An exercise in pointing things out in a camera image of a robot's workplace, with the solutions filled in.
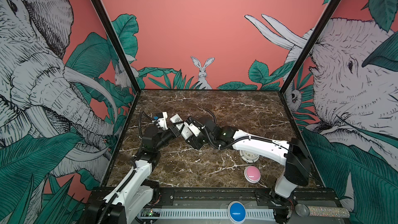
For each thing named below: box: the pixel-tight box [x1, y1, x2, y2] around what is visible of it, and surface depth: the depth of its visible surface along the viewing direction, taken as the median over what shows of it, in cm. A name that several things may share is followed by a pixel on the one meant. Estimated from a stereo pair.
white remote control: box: [169, 113, 184, 131], surface depth 76 cm
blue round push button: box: [227, 200, 247, 224], surface depth 70 cm
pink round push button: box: [244, 165, 262, 184], surface depth 83 cm
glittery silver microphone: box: [295, 203, 351, 218], surface depth 69 cm
